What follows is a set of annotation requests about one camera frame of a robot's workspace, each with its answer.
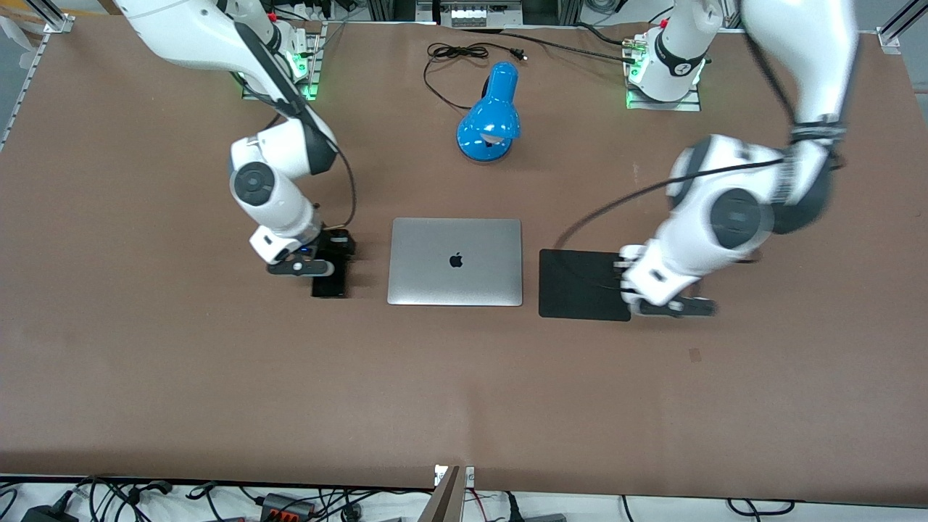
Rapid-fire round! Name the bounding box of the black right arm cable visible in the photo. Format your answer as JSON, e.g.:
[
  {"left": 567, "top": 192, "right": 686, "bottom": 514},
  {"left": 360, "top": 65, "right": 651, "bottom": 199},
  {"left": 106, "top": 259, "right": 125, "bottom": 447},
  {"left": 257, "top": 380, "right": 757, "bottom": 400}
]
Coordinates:
[{"left": 319, "top": 130, "right": 358, "bottom": 231}]

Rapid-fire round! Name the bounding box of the grey orange connector box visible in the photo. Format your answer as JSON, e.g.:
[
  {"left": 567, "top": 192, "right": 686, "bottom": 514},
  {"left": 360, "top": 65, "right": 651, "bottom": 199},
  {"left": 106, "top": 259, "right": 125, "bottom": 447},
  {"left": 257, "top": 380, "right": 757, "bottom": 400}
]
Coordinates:
[{"left": 260, "top": 492, "right": 318, "bottom": 521}]

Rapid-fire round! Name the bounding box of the black mouse pad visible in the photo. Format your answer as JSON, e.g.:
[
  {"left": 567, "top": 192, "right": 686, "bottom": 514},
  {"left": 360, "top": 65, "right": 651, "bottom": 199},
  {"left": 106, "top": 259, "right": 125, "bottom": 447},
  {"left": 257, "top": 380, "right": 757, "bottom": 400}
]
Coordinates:
[{"left": 538, "top": 249, "right": 634, "bottom": 323}]

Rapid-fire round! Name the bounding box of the aluminium right arm base plate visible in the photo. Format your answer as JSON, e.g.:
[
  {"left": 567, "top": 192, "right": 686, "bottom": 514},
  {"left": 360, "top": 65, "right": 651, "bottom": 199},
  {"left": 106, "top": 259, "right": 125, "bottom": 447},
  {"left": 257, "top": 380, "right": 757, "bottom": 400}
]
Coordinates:
[{"left": 241, "top": 20, "right": 328, "bottom": 102}]

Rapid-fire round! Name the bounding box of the thick black table cable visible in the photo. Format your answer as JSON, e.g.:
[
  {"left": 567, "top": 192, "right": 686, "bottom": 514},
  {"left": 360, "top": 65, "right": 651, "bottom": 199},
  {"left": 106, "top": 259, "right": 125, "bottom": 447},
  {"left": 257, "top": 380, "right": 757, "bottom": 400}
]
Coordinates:
[{"left": 461, "top": 28, "right": 633, "bottom": 65}]

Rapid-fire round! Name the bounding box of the aluminium frame profile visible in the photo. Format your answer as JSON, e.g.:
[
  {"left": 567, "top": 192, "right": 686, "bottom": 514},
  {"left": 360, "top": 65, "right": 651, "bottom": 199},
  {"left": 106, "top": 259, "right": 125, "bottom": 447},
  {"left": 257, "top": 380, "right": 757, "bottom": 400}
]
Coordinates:
[{"left": 0, "top": 13, "right": 75, "bottom": 149}]

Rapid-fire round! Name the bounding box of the grey post with bracket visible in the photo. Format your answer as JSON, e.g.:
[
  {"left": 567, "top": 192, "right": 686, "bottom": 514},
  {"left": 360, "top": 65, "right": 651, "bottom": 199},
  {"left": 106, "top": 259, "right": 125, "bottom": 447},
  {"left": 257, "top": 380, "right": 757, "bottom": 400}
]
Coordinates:
[{"left": 416, "top": 465, "right": 476, "bottom": 522}]

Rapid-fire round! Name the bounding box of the black power adapter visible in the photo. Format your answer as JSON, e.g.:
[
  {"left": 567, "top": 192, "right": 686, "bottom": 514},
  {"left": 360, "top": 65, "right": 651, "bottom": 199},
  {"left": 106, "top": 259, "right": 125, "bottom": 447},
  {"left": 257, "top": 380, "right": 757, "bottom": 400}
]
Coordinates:
[{"left": 20, "top": 499, "right": 78, "bottom": 522}]

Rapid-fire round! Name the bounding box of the black lamp power cord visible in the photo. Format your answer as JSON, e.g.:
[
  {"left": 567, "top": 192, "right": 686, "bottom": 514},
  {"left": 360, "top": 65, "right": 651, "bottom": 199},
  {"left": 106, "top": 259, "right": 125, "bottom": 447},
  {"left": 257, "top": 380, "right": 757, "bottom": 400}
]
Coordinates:
[{"left": 423, "top": 42, "right": 529, "bottom": 112}]

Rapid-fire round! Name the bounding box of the blue desk lamp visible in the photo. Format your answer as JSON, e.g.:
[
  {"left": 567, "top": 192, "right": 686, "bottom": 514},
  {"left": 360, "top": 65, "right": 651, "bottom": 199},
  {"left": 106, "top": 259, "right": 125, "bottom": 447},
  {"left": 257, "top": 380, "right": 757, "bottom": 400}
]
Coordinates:
[{"left": 456, "top": 61, "right": 522, "bottom": 164}]

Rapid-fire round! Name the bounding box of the aluminium left arm base plate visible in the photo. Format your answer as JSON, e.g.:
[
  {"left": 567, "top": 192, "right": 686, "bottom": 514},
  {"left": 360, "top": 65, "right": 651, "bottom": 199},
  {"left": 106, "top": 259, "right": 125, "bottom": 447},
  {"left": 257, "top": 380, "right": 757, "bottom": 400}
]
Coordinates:
[{"left": 626, "top": 35, "right": 703, "bottom": 112}]

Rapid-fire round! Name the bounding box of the silver closed laptop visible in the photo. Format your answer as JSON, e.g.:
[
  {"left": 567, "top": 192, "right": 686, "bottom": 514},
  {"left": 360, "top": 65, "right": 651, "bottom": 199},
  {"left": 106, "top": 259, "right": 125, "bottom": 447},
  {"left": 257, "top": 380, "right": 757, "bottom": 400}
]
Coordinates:
[{"left": 386, "top": 217, "right": 523, "bottom": 307}]

